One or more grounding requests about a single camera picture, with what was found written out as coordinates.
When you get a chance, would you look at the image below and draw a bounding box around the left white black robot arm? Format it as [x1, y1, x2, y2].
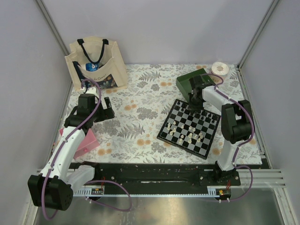
[28, 87, 114, 211]

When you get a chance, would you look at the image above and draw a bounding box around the toilet paper roll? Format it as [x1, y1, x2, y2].
[210, 61, 230, 78]

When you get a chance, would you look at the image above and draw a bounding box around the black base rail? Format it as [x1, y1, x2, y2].
[67, 163, 241, 195]

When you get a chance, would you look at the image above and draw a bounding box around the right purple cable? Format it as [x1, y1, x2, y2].
[199, 73, 256, 203]

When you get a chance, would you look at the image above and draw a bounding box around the purple cable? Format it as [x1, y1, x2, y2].
[42, 78, 133, 220]
[199, 73, 256, 203]

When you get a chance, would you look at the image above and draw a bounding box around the cream canvas tote bag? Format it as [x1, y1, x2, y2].
[65, 36, 128, 90]

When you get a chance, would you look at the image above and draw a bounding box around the black white chess board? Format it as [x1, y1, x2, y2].
[157, 99, 221, 159]

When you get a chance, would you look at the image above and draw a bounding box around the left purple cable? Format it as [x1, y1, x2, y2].
[42, 78, 133, 220]

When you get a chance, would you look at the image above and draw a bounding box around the green plastic tray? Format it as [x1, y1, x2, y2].
[176, 68, 216, 103]

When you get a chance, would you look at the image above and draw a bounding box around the floral table mat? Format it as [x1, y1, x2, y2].
[52, 63, 263, 165]

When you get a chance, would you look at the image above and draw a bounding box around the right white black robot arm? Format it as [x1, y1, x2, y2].
[189, 75, 255, 186]

